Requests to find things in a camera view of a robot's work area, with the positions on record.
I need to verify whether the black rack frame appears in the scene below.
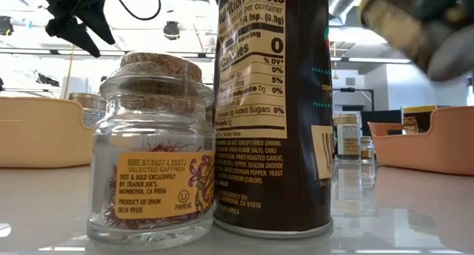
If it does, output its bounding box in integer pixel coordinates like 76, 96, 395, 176
331, 86, 375, 113

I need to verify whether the round black ceiling camera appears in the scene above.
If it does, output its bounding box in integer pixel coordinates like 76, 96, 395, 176
162, 20, 181, 41

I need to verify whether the yellow plastic bin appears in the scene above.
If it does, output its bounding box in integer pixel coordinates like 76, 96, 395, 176
0, 96, 94, 170

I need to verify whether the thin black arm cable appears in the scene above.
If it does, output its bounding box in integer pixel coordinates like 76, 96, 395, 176
107, 0, 163, 21

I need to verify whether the orange plastic bin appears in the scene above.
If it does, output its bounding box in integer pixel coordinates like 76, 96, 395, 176
367, 105, 474, 177

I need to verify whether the long ceiling light bar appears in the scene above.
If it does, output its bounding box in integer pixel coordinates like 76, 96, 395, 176
347, 56, 412, 64

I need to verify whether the black ceiling device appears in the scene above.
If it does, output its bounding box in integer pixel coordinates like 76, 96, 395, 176
0, 16, 15, 37

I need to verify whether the yellow hanging pendant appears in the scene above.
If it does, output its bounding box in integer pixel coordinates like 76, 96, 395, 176
331, 42, 340, 81

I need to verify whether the yellow hanging cable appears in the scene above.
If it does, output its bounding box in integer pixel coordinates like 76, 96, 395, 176
63, 43, 77, 99

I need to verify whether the yellow-lid brown spice can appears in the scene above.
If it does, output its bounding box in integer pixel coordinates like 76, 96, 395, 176
213, 0, 334, 240
357, 0, 474, 82
401, 105, 438, 136

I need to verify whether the tan-lid glass spice jar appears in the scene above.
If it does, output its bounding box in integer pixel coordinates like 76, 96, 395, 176
332, 111, 363, 162
67, 92, 109, 130

